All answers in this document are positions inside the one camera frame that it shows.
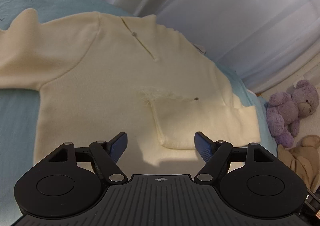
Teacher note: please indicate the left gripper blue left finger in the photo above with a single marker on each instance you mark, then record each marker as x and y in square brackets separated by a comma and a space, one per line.
[117, 146]

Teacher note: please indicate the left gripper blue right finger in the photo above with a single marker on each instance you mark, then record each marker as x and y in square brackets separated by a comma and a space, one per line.
[203, 146]

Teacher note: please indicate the cream knit sweater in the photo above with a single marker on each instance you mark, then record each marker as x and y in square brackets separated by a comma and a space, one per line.
[98, 74]

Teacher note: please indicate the purple teddy bear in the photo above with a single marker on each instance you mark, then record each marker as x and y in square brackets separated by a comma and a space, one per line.
[285, 110]

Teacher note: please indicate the beige plush toy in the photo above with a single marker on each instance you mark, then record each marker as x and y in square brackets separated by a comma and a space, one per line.
[303, 160]

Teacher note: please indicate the white sheer curtain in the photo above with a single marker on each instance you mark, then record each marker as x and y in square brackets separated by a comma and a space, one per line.
[264, 41]

